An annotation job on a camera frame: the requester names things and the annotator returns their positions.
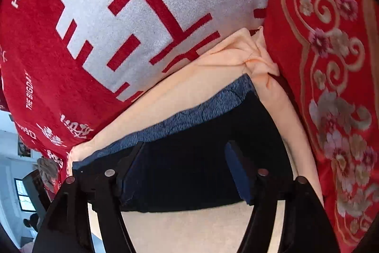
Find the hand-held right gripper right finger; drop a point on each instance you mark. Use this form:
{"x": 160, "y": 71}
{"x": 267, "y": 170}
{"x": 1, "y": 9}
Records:
{"x": 238, "y": 165}

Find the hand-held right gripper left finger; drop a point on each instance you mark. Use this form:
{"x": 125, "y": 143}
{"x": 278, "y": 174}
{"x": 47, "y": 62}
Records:
{"x": 133, "y": 165}

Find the dark pants with blue patterned waistband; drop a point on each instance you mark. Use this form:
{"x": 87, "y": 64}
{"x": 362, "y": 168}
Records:
{"x": 192, "y": 158}

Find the peach bed sheet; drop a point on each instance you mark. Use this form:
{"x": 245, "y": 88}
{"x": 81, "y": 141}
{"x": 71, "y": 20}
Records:
{"x": 177, "y": 93}

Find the dark framed window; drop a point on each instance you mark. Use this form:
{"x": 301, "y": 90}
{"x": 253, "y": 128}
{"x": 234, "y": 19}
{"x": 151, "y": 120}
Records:
{"x": 26, "y": 196}

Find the red floral embroidered pillow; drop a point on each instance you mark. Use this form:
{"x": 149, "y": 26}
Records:
{"x": 299, "y": 69}

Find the red blanket with white print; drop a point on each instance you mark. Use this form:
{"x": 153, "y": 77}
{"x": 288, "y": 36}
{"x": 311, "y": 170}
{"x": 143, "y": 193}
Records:
{"x": 44, "y": 63}

